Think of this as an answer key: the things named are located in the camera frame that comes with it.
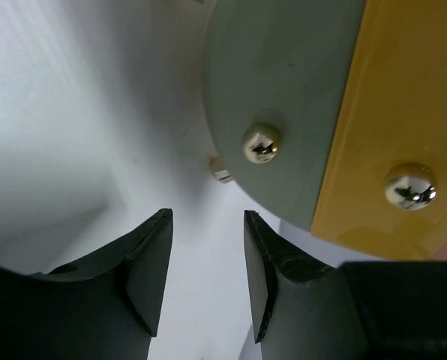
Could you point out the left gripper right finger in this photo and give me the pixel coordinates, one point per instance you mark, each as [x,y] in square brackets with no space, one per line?
[304,309]

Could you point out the grey-green bottom drawer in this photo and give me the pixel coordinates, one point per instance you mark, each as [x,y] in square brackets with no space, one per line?
[274,77]

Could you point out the cream cylindrical drawer organizer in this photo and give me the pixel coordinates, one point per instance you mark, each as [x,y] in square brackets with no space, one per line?
[219,171]

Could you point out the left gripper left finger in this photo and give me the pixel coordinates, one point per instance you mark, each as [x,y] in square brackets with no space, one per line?
[104,305]

